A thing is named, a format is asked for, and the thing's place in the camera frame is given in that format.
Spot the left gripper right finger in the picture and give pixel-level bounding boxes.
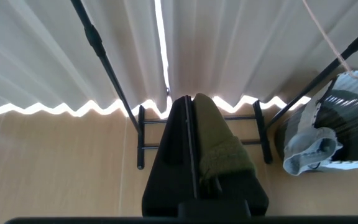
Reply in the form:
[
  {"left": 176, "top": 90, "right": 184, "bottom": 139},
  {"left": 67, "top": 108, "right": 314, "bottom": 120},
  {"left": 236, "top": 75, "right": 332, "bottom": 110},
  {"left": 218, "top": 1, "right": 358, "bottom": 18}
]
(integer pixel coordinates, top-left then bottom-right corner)
[{"left": 197, "top": 170, "right": 270, "bottom": 217}]

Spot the beige curtain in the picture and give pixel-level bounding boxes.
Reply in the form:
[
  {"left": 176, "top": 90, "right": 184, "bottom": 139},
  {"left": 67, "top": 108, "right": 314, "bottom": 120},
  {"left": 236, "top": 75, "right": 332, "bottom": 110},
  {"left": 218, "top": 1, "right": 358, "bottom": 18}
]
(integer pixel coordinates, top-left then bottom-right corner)
[{"left": 0, "top": 0, "right": 358, "bottom": 118}]

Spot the white laundry basket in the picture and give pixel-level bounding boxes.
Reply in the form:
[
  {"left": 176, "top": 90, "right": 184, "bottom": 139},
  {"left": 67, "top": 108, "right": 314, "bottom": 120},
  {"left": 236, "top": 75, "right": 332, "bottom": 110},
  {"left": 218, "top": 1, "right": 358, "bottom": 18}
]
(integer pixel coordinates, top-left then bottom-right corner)
[{"left": 274, "top": 70, "right": 358, "bottom": 171}]

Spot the pale blue denim garment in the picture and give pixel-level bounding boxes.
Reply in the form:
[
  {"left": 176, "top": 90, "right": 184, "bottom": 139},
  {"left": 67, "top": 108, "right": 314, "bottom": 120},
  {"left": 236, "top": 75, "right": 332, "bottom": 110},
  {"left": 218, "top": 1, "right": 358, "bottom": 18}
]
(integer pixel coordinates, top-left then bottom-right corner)
[{"left": 282, "top": 125, "right": 344, "bottom": 177}]

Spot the black clothes rack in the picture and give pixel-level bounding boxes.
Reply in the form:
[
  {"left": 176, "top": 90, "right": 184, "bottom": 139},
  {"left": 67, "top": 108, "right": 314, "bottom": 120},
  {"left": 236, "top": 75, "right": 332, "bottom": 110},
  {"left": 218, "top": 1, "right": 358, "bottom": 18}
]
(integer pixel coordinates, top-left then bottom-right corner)
[{"left": 70, "top": 0, "right": 358, "bottom": 170}]

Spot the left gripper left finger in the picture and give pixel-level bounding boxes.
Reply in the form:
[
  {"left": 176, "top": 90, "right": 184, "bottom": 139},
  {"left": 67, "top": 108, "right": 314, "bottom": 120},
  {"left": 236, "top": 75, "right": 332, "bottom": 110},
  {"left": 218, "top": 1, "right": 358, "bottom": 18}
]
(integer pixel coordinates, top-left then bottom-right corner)
[{"left": 141, "top": 95, "right": 199, "bottom": 218}]

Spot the green long-sleeved shirt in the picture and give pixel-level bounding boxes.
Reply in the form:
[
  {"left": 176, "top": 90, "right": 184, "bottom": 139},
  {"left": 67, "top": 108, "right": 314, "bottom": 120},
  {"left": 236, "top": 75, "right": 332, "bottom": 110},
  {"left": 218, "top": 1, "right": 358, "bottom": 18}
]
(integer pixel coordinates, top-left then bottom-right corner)
[{"left": 192, "top": 92, "right": 258, "bottom": 187}]

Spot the pink clothes hanger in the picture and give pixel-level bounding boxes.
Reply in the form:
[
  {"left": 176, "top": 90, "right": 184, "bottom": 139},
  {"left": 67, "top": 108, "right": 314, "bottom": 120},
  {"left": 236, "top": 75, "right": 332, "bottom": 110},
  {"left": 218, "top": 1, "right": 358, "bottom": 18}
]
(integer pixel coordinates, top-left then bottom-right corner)
[{"left": 301, "top": 0, "right": 358, "bottom": 81}]

